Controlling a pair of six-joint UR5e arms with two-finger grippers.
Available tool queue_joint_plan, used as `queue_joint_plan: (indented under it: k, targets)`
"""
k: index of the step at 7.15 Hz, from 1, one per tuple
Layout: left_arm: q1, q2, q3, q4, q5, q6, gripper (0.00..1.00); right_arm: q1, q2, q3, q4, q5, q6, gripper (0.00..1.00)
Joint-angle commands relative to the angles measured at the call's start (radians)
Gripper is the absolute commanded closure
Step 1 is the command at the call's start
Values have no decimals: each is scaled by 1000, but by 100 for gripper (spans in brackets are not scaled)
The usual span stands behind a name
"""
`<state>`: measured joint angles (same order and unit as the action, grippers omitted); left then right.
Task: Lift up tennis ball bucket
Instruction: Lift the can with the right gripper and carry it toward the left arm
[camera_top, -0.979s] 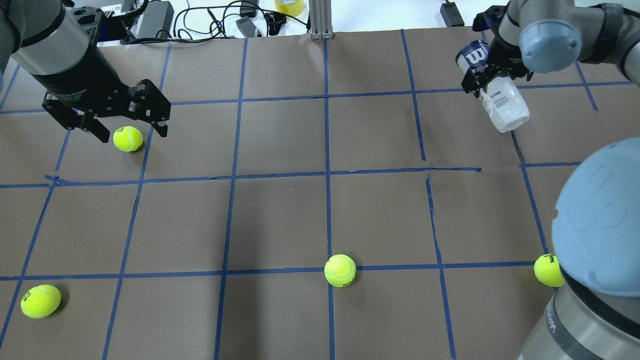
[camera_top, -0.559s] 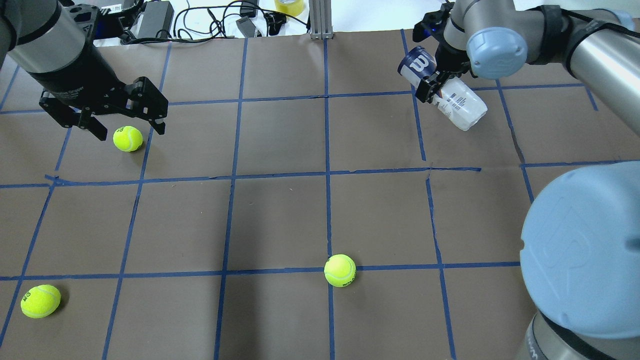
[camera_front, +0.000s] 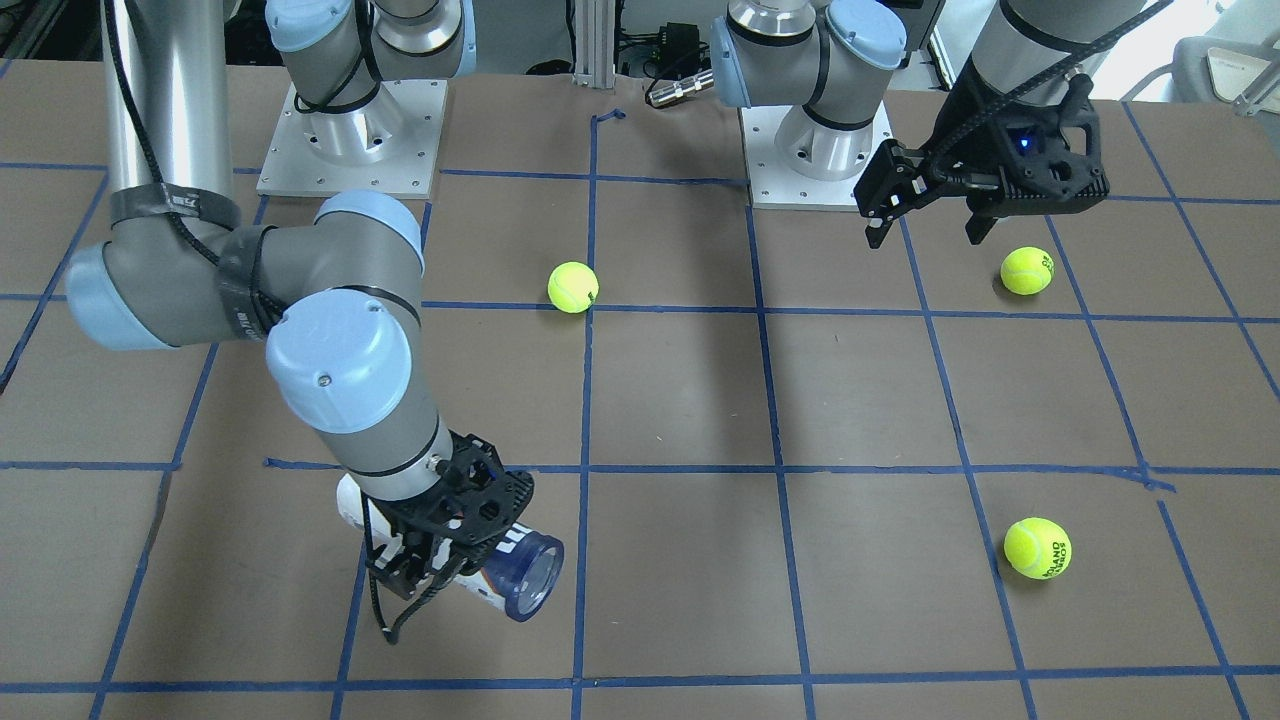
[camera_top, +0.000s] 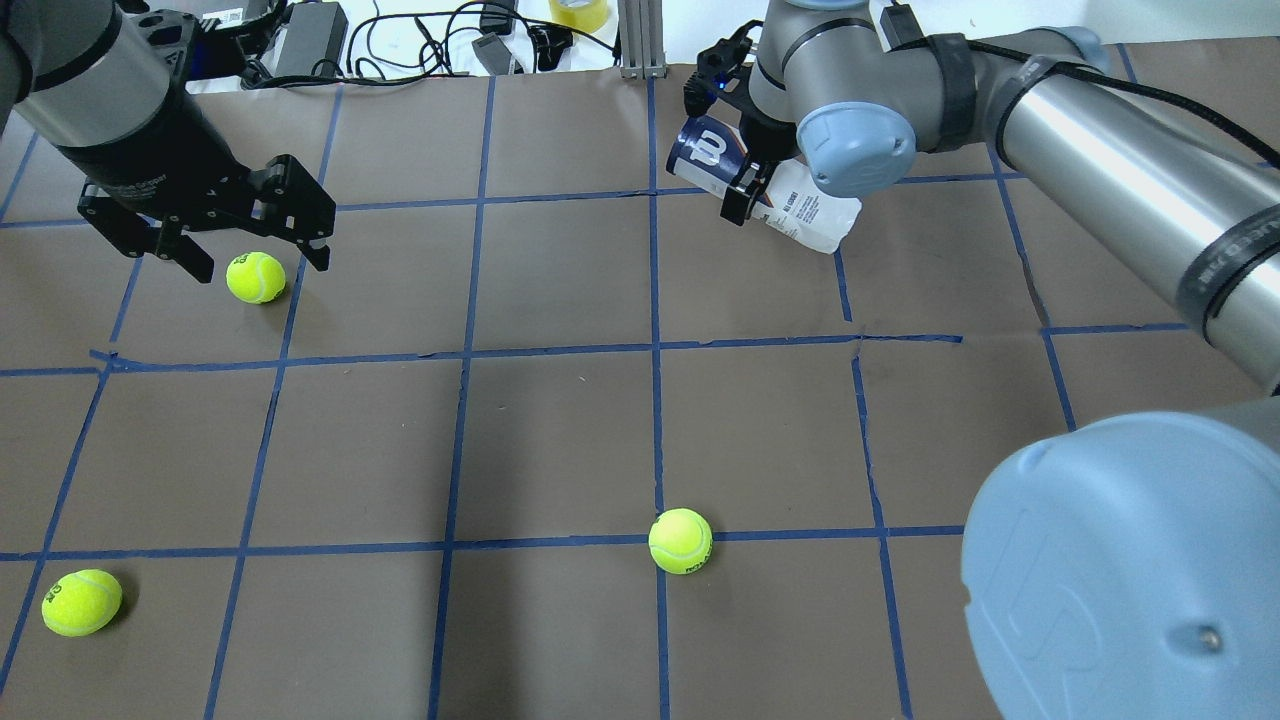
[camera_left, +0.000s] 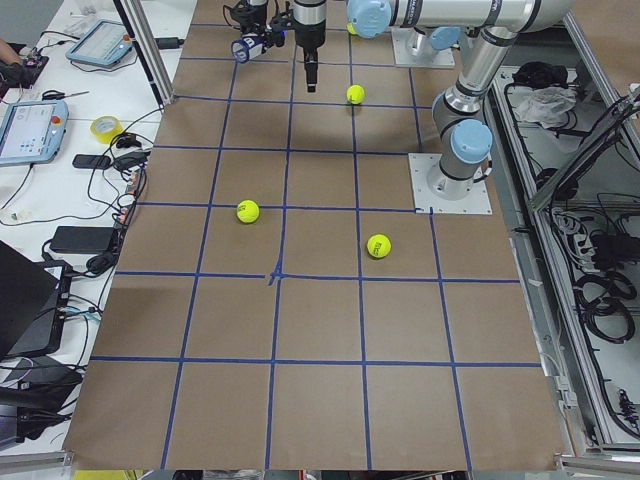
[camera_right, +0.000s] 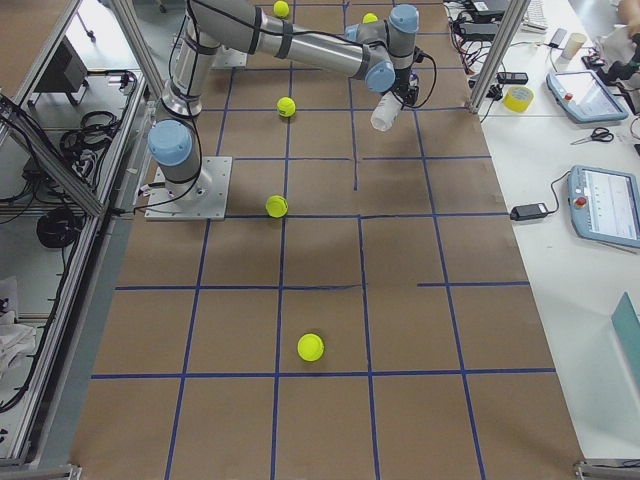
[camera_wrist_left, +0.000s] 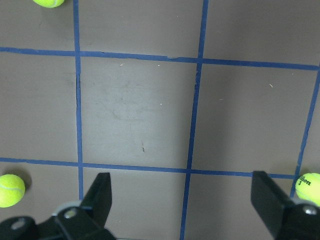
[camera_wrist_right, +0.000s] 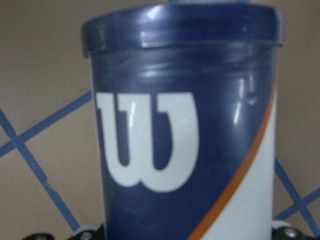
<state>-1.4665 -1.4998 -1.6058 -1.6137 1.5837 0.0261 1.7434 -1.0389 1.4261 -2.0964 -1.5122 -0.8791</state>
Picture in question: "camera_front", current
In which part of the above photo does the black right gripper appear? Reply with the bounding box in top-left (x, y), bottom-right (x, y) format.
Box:
top-left (366, 430), bottom-right (535, 600)

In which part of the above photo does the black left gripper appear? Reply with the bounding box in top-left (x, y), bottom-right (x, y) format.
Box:
top-left (854, 72), bottom-right (1110, 250)

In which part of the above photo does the white blue tennis ball can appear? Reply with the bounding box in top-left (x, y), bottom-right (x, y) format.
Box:
top-left (335, 475), bottom-right (564, 623)

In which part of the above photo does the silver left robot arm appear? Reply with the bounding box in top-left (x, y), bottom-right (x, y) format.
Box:
top-left (710, 1), bottom-right (1165, 249)

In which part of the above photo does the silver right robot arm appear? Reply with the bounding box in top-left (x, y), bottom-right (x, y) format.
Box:
top-left (65, 1), bottom-right (564, 621)

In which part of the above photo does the tennis ball near base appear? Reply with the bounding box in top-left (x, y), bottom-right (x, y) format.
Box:
top-left (998, 246), bottom-right (1056, 296)

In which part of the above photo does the tennis ball centre of table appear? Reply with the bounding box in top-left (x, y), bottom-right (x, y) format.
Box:
top-left (547, 261), bottom-right (600, 314)

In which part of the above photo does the tennis ball Roland Garros print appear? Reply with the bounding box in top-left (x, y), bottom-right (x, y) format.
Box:
top-left (1002, 518), bottom-right (1073, 580)

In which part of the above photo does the silver metal connector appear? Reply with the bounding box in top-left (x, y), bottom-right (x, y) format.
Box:
top-left (644, 69), bottom-right (716, 110)

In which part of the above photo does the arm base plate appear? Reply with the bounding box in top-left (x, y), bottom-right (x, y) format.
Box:
top-left (740, 105), bottom-right (891, 213)
top-left (257, 79), bottom-right (449, 200)

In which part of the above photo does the aluminium frame post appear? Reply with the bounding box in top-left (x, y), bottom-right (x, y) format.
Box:
top-left (570, 0), bottom-right (620, 91)

